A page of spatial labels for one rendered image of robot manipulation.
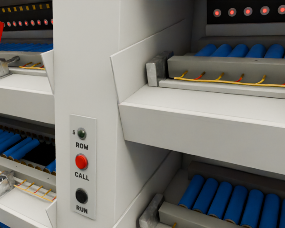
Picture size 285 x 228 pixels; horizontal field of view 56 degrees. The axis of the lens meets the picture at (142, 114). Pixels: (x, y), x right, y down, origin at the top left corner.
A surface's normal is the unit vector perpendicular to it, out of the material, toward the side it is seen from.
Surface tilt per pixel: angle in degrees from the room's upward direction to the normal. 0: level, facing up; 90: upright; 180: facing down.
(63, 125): 90
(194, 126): 109
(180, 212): 19
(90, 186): 90
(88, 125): 90
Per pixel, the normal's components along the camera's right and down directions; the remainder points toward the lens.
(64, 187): -0.51, 0.15
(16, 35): -0.50, 0.45
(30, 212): -0.12, -0.88
